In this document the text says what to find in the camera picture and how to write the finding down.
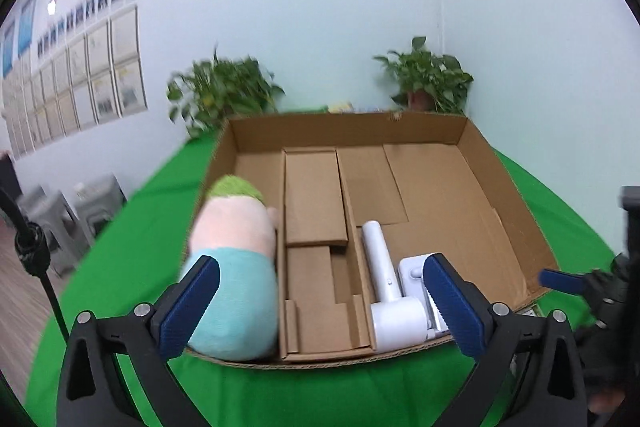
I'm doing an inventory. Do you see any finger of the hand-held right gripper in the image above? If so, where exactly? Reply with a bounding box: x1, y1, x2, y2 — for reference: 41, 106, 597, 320
538, 269, 601, 297

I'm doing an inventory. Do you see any small cardboard box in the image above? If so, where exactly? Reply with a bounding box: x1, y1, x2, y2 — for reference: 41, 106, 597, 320
277, 148, 379, 361

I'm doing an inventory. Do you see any large cardboard box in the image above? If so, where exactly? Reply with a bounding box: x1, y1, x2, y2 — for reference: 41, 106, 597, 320
180, 109, 561, 371

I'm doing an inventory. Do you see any person's right hand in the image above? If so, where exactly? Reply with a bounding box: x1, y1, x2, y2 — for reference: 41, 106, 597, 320
586, 388, 627, 414

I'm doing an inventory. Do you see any small potted green plant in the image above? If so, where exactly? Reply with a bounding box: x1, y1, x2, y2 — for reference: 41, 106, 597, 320
372, 37, 475, 116

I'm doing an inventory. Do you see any grey plastic stool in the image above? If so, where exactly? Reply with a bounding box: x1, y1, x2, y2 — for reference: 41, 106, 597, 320
19, 189, 78, 277
74, 174, 128, 250

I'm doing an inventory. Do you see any blue and white wall poster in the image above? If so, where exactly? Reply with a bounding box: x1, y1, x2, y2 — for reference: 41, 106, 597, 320
18, 0, 39, 58

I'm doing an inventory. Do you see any green tablecloth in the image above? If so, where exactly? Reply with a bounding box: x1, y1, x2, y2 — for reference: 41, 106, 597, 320
24, 137, 620, 427

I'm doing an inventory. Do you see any plush toy with green hair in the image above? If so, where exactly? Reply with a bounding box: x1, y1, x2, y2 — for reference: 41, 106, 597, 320
181, 174, 284, 363

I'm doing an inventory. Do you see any wall of framed certificates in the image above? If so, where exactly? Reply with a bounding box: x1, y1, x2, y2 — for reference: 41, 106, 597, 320
0, 4, 149, 161

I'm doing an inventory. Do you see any white hair dryer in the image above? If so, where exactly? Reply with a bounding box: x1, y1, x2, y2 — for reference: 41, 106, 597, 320
361, 220, 433, 354

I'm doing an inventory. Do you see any dark cabinet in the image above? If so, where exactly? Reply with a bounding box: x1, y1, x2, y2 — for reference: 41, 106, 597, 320
0, 152, 22, 204

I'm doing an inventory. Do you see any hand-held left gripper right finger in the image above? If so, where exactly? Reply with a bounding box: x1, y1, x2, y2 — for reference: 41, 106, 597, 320
422, 253, 587, 427

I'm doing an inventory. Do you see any black cable with strap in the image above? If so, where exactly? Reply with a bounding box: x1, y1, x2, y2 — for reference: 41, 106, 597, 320
0, 188, 72, 340

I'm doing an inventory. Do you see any bushy potted green plant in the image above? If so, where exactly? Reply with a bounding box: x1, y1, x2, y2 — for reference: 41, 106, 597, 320
166, 49, 287, 140

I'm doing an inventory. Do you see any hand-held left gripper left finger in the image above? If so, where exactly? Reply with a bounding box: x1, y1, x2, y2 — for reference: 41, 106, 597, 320
56, 255, 221, 427

